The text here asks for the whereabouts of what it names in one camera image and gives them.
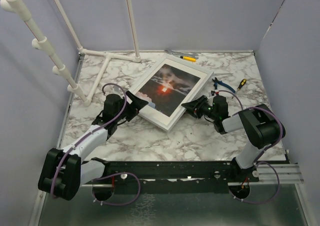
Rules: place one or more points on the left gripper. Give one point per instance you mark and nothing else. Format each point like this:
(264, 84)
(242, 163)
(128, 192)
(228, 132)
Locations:
(137, 104)

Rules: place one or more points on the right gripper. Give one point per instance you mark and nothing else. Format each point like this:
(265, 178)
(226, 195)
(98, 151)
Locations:
(196, 105)

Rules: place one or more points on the white picture frame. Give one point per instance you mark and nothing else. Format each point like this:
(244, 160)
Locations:
(168, 83)

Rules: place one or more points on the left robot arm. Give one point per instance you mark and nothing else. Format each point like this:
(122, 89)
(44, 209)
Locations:
(65, 170)

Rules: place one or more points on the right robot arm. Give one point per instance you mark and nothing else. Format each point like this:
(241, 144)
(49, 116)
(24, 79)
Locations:
(263, 129)

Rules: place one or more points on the yellow utility knife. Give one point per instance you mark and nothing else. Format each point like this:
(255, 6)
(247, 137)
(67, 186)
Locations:
(187, 58)

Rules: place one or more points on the black yellow screwdriver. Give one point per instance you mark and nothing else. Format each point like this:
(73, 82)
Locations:
(241, 84)

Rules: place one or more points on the silver wrench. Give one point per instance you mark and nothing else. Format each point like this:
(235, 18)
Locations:
(182, 55)

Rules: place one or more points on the white PVC pipe rack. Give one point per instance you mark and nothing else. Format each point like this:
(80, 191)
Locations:
(26, 78)

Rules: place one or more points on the blue handled pliers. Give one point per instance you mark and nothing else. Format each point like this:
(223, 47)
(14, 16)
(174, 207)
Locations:
(217, 82)

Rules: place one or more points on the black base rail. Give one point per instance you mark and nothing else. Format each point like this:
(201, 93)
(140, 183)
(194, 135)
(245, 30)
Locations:
(173, 177)

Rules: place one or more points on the aluminium extrusion rail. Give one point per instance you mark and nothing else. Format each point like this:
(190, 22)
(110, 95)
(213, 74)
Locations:
(269, 175)

